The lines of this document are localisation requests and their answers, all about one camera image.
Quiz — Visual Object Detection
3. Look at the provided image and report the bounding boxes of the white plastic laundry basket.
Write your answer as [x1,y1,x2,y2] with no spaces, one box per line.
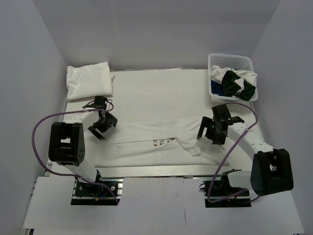
[208,54,258,102]

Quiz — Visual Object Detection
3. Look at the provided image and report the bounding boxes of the dark green white t shirt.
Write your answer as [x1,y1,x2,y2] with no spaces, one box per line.
[210,65,257,101]

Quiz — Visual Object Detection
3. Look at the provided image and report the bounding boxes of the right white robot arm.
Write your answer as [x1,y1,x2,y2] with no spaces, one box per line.
[197,104,294,200]

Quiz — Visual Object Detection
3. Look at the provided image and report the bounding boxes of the white graphic t shirt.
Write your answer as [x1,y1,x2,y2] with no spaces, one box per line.
[94,117,227,167]

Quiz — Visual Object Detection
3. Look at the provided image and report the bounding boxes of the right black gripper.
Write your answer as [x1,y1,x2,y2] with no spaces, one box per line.
[197,117,226,145]

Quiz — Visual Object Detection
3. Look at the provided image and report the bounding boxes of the blue t shirt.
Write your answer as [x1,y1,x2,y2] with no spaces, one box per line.
[211,80,224,96]

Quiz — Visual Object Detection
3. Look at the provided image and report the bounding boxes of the folded white t shirt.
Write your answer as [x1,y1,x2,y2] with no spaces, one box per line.
[67,62,113,101]

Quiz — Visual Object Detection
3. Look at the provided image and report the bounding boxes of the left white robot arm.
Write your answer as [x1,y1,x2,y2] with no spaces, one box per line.
[48,96,118,195]

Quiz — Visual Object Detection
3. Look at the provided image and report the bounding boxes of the purple cable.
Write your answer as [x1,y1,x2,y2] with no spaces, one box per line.
[32,100,120,205]
[207,102,260,204]

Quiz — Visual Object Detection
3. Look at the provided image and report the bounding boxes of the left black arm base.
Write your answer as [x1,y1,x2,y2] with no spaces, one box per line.
[71,179,123,206]

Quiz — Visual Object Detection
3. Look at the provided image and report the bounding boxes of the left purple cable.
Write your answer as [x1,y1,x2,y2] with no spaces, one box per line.
[32,100,120,205]

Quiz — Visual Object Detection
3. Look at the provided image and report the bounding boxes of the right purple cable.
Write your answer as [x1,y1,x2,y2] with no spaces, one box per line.
[207,102,260,204]

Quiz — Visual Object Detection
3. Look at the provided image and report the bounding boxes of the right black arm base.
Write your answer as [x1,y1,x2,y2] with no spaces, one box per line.
[199,169,251,208]

